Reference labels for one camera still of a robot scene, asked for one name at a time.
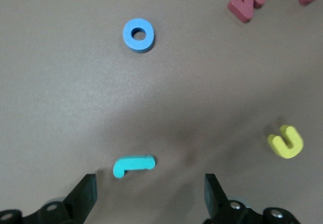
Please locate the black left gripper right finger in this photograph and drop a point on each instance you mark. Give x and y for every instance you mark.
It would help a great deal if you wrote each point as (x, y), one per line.
(227, 214)

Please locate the maroon foam letter z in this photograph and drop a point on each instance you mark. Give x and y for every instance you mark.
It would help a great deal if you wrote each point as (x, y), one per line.
(242, 9)

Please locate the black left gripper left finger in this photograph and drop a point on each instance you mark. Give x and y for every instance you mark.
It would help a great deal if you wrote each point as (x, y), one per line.
(68, 212)

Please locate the yellow foam letter u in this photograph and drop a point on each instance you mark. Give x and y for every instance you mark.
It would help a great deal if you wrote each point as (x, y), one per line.
(285, 152)

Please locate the cyan foam letter l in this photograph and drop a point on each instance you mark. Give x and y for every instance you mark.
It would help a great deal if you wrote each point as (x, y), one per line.
(133, 163)

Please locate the blue foam letter o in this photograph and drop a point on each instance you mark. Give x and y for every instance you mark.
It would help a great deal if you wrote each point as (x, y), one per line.
(128, 43)

